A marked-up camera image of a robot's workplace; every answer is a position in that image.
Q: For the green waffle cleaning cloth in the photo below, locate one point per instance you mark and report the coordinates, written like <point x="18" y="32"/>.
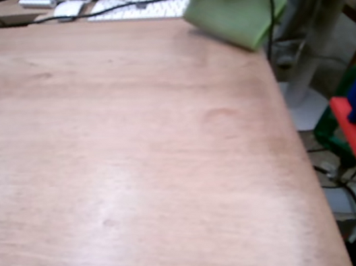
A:
<point x="234" y="17"/>

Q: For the white computer keyboard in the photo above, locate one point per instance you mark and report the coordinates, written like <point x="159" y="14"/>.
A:
<point x="143" y="9"/>

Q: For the white computer mouse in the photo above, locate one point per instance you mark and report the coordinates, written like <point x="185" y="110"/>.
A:
<point x="68" y="9"/>

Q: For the silver metal box device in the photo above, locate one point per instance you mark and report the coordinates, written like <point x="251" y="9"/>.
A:
<point x="39" y="0"/>

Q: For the white floor box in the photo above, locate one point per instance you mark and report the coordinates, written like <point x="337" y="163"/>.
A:
<point x="338" y="203"/>

